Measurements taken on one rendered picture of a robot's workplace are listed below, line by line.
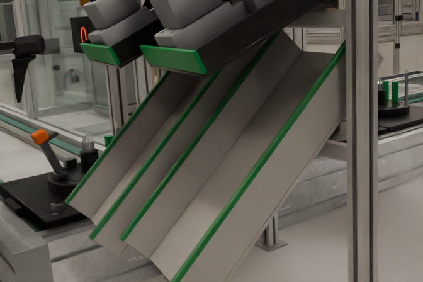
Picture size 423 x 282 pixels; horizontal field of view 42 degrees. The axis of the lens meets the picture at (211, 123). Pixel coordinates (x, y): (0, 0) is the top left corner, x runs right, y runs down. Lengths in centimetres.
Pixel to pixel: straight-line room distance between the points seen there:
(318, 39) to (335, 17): 560
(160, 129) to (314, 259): 32
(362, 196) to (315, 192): 52
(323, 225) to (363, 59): 55
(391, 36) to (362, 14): 603
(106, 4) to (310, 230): 55
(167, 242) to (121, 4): 26
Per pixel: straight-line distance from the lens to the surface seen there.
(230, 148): 59
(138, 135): 70
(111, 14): 60
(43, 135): 88
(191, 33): 47
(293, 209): 99
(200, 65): 43
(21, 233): 79
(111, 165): 70
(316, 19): 51
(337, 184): 105
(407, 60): 681
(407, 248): 92
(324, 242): 92
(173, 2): 46
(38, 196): 90
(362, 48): 47
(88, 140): 91
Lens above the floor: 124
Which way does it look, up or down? 12 degrees down
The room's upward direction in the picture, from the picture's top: 4 degrees counter-clockwise
